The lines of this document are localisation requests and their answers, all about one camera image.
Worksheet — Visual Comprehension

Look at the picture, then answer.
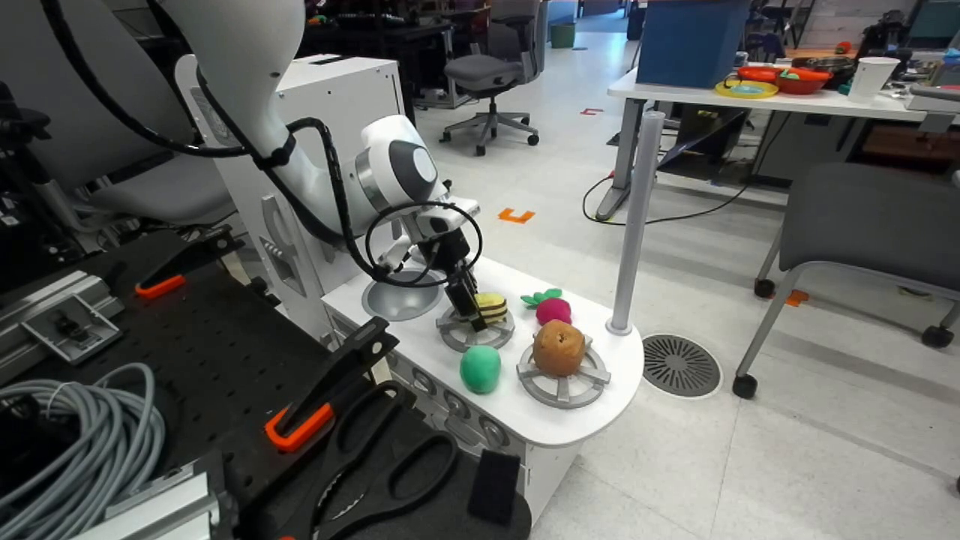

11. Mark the white cup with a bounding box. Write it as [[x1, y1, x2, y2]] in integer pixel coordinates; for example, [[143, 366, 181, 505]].
[[849, 54, 904, 103]]

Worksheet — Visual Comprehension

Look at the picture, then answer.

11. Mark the green plush ball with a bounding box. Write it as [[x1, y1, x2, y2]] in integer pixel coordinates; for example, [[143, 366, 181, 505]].
[[460, 341, 504, 400]]

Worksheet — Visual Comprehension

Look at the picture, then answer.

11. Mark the dark grey office chair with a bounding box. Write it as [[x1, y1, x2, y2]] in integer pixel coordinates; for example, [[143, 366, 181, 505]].
[[439, 0, 553, 160]]

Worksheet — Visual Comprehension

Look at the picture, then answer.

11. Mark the black floor cable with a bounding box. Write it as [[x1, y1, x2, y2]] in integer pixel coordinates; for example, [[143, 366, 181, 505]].
[[579, 108, 804, 229]]

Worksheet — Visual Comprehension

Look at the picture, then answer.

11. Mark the white desk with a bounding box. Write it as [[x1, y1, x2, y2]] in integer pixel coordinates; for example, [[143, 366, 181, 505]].
[[593, 66, 960, 225]]

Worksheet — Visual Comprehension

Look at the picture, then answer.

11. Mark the black flat rectangular device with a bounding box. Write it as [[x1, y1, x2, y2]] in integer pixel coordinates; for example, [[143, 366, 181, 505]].
[[464, 447, 524, 527]]

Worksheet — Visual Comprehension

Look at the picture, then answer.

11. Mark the silver switch box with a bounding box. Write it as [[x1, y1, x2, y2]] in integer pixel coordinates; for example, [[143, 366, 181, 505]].
[[21, 291, 127, 366]]

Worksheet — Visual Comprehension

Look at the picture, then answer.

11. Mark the yellow black striped plushy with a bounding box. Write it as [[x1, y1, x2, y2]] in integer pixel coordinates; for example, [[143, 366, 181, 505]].
[[469, 291, 509, 333]]

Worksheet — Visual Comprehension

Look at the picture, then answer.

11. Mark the grey upright pole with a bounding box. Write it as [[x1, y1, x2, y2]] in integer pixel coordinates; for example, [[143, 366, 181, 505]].
[[606, 108, 670, 338]]

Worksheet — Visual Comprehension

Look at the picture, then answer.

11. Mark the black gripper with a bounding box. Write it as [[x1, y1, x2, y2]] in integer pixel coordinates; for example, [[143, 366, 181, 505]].
[[411, 207, 486, 321]]

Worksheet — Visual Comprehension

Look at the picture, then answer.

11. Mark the black looped cable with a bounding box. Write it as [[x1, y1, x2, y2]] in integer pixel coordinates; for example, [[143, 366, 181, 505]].
[[306, 381, 462, 540]]

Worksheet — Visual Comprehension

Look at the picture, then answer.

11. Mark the large black orange clamp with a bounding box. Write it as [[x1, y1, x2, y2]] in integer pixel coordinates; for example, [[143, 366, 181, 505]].
[[261, 316, 401, 456]]

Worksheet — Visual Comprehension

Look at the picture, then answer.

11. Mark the blue storage bin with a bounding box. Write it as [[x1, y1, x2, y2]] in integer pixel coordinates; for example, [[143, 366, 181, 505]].
[[637, 0, 755, 91]]

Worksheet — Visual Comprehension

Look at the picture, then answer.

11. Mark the grey cable bundle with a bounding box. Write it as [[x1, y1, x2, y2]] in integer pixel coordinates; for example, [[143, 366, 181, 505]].
[[0, 361, 167, 540]]

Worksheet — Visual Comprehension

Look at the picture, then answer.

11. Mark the light grey padded chair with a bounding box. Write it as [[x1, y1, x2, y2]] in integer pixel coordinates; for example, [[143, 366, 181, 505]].
[[0, 0, 238, 229]]

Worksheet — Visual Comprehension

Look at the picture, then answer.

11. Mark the red plush radish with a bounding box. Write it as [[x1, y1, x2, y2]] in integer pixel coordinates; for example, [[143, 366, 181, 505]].
[[518, 285, 577, 329]]

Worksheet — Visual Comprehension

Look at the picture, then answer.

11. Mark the orange bowl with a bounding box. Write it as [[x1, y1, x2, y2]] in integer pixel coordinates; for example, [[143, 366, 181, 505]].
[[737, 61, 836, 99]]

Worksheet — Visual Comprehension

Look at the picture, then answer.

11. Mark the black perforated work table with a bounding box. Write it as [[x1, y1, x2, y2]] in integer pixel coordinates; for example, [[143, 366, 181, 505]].
[[17, 225, 535, 540]]

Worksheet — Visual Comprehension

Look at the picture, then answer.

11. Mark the small black orange clamp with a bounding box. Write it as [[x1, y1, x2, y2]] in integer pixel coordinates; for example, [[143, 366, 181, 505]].
[[131, 229, 243, 306]]

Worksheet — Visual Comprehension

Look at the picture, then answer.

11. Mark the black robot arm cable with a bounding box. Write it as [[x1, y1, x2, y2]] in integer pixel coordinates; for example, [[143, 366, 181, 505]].
[[39, 0, 490, 295]]

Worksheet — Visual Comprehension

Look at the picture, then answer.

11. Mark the grey chair with castors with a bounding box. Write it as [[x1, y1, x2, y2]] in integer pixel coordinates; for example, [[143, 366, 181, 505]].
[[729, 160, 960, 403]]

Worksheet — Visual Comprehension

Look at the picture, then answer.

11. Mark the brown orange plush fruit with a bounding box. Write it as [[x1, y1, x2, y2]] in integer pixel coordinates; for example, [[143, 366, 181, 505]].
[[532, 319, 589, 381]]

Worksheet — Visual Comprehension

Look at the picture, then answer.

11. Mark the yellow plate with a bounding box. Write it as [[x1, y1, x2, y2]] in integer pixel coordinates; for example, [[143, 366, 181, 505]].
[[711, 78, 783, 103]]

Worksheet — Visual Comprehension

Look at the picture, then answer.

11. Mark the grey toy sink basin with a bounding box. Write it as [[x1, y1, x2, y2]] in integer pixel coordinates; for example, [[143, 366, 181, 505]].
[[359, 280, 446, 325]]

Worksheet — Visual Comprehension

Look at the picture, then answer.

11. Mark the round metal floor drain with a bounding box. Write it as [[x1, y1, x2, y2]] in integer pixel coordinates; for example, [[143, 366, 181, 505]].
[[643, 333, 724, 400]]

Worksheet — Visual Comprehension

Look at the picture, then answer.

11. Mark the large grey toy burner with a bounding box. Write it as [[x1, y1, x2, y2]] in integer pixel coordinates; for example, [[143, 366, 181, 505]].
[[513, 337, 614, 411]]

